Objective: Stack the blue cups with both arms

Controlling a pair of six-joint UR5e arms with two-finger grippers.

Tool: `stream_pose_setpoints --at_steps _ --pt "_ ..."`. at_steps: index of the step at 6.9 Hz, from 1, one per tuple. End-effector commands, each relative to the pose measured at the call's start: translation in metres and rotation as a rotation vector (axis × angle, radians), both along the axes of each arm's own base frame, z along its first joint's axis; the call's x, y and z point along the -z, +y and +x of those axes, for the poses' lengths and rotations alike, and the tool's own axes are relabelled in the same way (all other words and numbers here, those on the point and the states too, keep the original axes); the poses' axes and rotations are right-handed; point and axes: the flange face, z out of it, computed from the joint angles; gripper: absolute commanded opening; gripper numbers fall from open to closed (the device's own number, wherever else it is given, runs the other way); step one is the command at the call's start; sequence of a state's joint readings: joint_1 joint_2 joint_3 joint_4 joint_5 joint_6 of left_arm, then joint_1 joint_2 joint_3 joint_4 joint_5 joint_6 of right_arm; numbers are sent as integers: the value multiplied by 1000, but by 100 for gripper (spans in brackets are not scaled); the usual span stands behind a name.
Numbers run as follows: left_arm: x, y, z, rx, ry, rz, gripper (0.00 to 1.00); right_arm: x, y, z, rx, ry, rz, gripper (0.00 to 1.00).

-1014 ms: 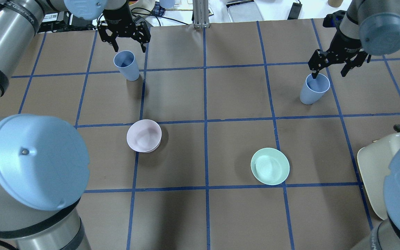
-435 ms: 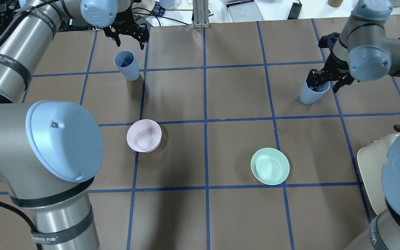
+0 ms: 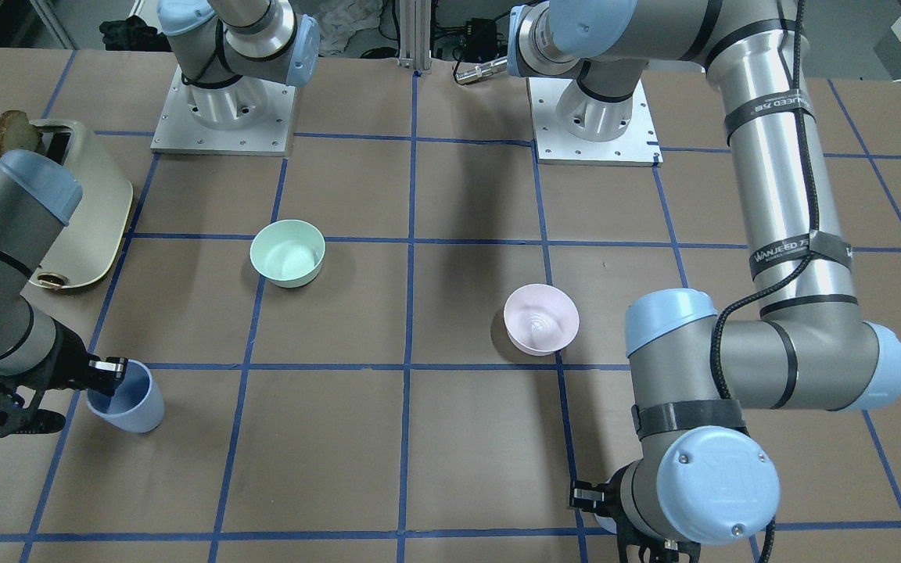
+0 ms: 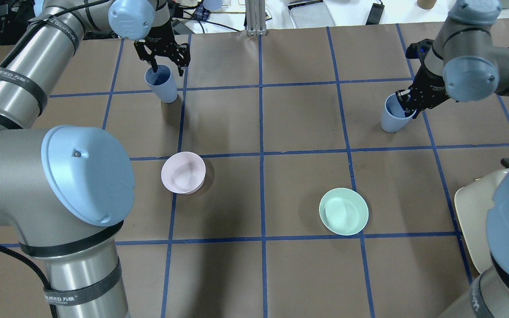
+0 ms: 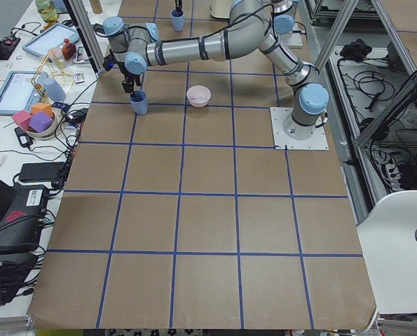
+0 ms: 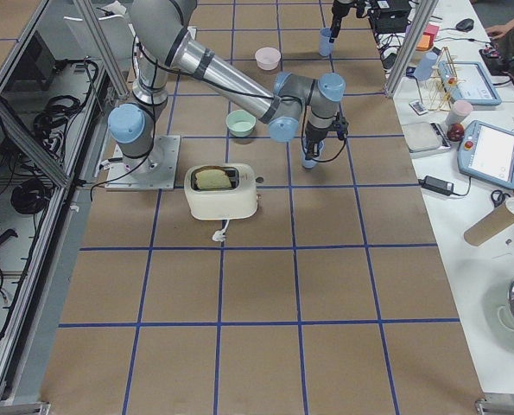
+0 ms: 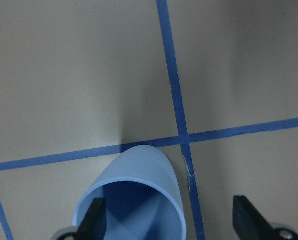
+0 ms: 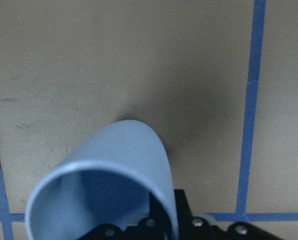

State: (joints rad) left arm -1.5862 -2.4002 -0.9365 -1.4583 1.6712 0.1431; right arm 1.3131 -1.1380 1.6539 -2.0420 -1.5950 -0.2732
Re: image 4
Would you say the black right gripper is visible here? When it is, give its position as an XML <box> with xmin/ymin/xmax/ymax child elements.
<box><xmin>395</xmin><ymin>66</ymin><xmax>450</xmax><ymax>119</ymax></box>

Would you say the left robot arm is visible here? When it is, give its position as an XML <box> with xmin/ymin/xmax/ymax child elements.
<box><xmin>0</xmin><ymin>0</ymin><xmax>190</xmax><ymax>318</ymax></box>

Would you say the pink bowl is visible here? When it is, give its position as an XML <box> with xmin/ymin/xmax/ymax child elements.
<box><xmin>161</xmin><ymin>151</ymin><xmax>206</xmax><ymax>194</ymax></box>

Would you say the cardboard tube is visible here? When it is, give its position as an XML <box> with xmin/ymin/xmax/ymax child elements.
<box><xmin>416</xmin><ymin>0</ymin><xmax>437</xmax><ymax>10</ymax></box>

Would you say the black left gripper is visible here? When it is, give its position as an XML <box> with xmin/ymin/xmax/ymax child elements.
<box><xmin>133</xmin><ymin>22</ymin><xmax>191</xmax><ymax>77</ymax></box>

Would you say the grey kitchen scale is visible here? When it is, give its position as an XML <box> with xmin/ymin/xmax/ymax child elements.
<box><xmin>287</xmin><ymin>0</ymin><xmax>336</xmax><ymax>29</ymax></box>

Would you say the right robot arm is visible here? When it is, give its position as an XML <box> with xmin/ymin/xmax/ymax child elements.
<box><xmin>263</xmin><ymin>81</ymin><xmax>509</xmax><ymax>318</ymax></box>

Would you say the mint green bowl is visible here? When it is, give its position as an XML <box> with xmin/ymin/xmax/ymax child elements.
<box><xmin>319</xmin><ymin>188</ymin><xmax>369</xmax><ymax>236</ymax></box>

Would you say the cream white toaster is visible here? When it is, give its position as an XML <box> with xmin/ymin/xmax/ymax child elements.
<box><xmin>454</xmin><ymin>168</ymin><xmax>509</xmax><ymax>274</ymax></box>

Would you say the black power adapter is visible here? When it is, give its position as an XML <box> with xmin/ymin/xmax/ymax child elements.
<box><xmin>365</xmin><ymin>0</ymin><xmax>384</xmax><ymax>25</ymax></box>

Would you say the aluminium frame post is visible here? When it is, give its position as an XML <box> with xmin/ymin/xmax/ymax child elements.
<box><xmin>246</xmin><ymin>0</ymin><xmax>267</xmax><ymax>36</ymax></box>

